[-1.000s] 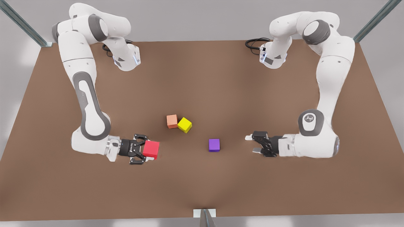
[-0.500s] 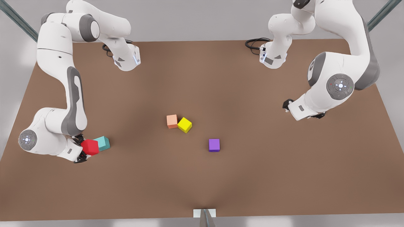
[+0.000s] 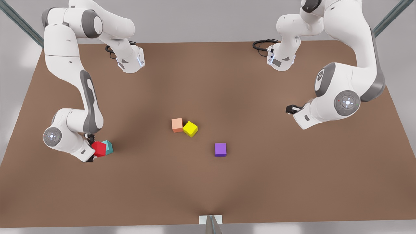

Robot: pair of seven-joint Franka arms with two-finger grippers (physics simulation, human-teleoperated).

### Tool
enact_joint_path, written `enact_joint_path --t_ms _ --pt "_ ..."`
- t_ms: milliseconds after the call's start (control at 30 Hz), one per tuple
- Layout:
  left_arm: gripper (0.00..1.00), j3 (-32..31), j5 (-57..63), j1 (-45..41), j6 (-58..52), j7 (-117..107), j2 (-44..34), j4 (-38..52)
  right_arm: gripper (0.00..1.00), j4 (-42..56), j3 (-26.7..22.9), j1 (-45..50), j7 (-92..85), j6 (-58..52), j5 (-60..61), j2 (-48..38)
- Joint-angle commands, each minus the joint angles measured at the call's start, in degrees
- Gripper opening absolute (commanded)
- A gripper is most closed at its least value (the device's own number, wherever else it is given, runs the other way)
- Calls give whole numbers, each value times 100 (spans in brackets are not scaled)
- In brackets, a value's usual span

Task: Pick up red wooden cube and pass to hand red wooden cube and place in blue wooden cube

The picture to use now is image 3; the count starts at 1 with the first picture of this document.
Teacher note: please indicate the red wooden cube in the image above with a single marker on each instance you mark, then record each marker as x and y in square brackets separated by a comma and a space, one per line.
[99, 149]

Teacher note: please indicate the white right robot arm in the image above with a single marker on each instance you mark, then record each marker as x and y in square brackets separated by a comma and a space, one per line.
[61, 61]

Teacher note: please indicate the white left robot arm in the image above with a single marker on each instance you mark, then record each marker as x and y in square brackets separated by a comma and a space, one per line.
[344, 48]

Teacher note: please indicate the teal wooden cube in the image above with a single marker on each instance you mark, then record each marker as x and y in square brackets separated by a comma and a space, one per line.
[109, 147]

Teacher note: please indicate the purple wooden cube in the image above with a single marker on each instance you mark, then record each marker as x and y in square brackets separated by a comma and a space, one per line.
[220, 149]

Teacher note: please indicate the peach wooden cube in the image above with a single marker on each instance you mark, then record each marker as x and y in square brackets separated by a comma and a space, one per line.
[177, 125]

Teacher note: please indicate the yellow wooden cube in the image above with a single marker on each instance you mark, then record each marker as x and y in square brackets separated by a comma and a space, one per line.
[190, 129]

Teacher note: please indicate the silver frame post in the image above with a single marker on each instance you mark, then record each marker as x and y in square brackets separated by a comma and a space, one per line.
[21, 22]
[212, 225]
[391, 16]

